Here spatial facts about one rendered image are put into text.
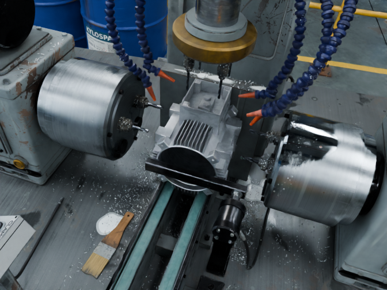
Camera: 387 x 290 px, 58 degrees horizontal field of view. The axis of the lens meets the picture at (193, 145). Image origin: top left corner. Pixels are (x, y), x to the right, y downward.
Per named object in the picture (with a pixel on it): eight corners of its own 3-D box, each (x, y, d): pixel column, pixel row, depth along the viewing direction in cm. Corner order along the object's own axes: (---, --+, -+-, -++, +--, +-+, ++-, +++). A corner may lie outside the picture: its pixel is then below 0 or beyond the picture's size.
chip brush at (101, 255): (123, 210, 103) (123, 209, 102) (138, 217, 101) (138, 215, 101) (80, 271, 89) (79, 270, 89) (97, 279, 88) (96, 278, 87)
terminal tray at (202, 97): (192, 99, 97) (194, 77, 92) (229, 109, 95) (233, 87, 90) (177, 126, 89) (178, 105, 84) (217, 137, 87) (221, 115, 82)
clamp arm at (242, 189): (246, 191, 85) (148, 163, 90) (248, 184, 83) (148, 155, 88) (243, 202, 83) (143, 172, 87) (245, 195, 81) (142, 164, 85)
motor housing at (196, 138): (176, 135, 109) (178, 84, 95) (235, 151, 106) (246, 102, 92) (151, 183, 95) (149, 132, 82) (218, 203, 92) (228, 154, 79)
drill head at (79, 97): (57, 98, 118) (39, 28, 101) (158, 125, 112) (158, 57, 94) (7, 147, 101) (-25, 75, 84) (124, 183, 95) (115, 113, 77)
